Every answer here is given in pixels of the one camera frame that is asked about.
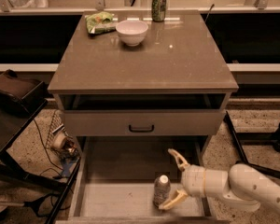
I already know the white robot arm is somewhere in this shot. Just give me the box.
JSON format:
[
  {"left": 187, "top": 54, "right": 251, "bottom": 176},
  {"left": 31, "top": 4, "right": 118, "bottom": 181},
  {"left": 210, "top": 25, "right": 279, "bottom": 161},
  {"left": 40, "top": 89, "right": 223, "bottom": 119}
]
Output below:
[{"left": 159, "top": 148, "right": 280, "bottom": 216}]

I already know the closed upper drawer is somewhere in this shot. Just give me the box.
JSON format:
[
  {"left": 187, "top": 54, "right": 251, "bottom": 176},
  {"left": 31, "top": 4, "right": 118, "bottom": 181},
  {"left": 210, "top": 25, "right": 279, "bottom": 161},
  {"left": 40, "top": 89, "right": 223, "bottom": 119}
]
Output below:
[{"left": 61, "top": 111, "right": 225, "bottom": 136}]

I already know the clear plastic water bottle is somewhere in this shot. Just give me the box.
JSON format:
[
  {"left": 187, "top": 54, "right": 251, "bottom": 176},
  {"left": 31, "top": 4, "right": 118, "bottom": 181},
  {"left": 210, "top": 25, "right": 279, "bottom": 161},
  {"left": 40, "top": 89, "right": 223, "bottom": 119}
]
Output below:
[{"left": 153, "top": 175, "right": 171, "bottom": 207}]

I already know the green snack bag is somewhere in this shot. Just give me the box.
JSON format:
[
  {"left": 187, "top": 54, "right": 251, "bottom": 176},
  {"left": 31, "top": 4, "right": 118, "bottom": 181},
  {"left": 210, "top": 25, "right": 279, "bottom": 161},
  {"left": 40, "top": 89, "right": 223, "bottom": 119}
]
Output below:
[{"left": 85, "top": 11, "right": 117, "bottom": 35}]

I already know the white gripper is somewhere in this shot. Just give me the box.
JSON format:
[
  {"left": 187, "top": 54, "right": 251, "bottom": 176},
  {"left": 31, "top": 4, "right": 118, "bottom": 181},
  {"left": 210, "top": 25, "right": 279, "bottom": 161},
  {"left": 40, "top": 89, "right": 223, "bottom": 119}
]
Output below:
[{"left": 159, "top": 148, "right": 231, "bottom": 211}]

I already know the black office chair base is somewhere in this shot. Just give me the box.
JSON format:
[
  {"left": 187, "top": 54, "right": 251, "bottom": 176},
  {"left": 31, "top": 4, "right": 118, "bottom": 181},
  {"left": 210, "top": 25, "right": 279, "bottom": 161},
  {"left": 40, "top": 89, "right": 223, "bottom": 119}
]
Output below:
[{"left": 224, "top": 113, "right": 280, "bottom": 179}]

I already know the black side table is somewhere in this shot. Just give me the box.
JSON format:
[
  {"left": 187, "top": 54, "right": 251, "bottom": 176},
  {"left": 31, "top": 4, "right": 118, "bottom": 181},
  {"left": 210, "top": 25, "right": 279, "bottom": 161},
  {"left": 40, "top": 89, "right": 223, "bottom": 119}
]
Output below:
[{"left": 0, "top": 100, "right": 80, "bottom": 224}]

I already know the white ceramic bowl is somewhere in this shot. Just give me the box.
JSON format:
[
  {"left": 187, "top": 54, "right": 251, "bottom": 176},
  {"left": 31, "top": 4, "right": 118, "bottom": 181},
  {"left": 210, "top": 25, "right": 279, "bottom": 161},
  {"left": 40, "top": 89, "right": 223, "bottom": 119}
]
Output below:
[{"left": 116, "top": 20, "right": 148, "bottom": 47}]

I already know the black drawer handle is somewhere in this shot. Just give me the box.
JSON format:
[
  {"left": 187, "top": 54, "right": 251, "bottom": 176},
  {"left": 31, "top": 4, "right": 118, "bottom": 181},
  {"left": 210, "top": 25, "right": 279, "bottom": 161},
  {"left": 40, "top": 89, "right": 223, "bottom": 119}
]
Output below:
[{"left": 128, "top": 125, "right": 155, "bottom": 133}]

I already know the black box on table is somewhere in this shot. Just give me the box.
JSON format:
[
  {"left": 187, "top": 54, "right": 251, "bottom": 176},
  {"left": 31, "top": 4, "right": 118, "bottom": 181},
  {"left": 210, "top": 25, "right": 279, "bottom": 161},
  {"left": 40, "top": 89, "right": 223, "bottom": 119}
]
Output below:
[{"left": 0, "top": 69, "right": 45, "bottom": 116}]

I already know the green soda can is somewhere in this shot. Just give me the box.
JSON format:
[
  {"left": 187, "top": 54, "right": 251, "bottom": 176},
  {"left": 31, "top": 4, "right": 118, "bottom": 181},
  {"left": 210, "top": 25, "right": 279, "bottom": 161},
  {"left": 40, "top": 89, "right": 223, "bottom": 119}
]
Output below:
[{"left": 151, "top": 0, "right": 166, "bottom": 22}]

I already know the black cable on floor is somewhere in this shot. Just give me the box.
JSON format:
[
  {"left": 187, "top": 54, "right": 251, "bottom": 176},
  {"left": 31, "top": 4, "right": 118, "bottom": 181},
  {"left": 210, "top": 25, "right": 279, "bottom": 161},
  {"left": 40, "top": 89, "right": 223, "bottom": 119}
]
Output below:
[{"left": 32, "top": 119, "right": 73, "bottom": 217}]

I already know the grey drawer cabinet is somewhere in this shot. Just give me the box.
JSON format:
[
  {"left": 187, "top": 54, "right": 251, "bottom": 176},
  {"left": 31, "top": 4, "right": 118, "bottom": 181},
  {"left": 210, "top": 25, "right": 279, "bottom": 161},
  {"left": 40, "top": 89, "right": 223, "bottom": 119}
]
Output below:
[{"left": 49, "top": 10, "right": 238, "bottom": 148}]

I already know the open lower drawer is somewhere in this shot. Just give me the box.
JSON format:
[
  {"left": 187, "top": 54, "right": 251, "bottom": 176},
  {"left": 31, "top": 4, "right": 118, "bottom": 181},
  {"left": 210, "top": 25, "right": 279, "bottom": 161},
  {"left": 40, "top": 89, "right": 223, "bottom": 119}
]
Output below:
[{"left": 55, "top": 137, "right": 229, "bottom": 224}]

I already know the wire basket with clutter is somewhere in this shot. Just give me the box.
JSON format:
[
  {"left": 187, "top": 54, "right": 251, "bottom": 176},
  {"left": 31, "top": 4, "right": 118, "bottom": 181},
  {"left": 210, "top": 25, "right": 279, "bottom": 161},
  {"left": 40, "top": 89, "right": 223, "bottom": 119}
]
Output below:
[{"left": 46, "top": 110, "right": 79, "bottom": 160}]

